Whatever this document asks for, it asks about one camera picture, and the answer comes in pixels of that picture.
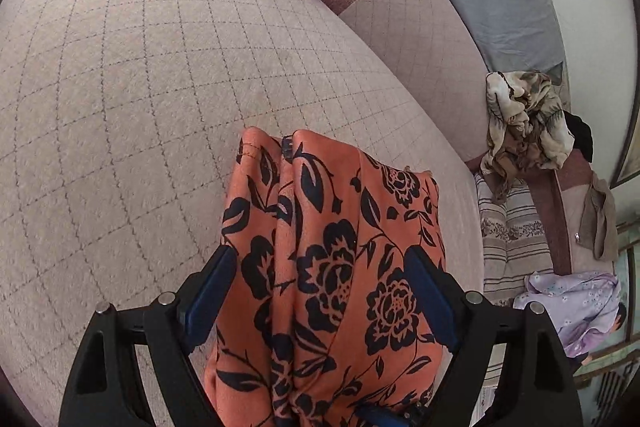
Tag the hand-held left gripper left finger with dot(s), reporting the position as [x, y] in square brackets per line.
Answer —
[210, 297]

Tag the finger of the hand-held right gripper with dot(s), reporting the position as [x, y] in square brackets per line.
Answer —
[385, 414]

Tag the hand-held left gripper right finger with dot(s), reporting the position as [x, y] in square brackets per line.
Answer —
[430, 297]

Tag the orange floral garment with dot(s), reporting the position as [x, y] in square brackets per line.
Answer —
[325, 217]

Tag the white printed paper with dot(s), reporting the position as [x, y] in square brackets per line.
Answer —
[484, 402]

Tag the striped cushion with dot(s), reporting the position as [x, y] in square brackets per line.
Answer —
[515, 232]

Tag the lilac floral garment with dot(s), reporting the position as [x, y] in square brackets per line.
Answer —
[575, 302]

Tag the brown cloth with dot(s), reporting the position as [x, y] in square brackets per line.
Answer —
[600, 217]

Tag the wooden rack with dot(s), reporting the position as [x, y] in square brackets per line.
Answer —
[607, 363]

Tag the beige patterned cloth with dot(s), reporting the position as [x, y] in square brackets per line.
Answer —
[525, 127]

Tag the small black garment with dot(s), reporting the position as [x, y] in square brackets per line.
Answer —
[580, 137]

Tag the dark framed picture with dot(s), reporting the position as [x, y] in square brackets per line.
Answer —
[631, 147]

